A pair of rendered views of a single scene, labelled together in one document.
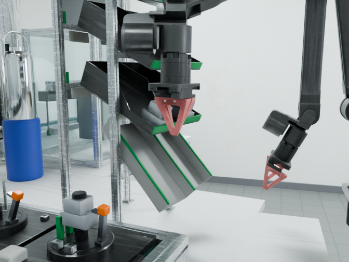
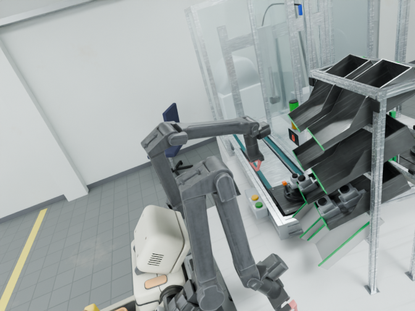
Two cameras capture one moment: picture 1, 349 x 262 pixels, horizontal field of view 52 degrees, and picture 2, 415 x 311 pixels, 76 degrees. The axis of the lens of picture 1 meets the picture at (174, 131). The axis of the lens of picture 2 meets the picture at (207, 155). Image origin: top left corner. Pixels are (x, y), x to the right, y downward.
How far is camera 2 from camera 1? 1.79 m
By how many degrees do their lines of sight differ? 135
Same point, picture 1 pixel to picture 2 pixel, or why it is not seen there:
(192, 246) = (301, 258)
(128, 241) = (288, 205)
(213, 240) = (297, 271)
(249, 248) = not seen: hidden behind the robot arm
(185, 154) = (345, 250)
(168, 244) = (278, 216)
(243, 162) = not seen: outside the picture
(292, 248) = (254, 296)
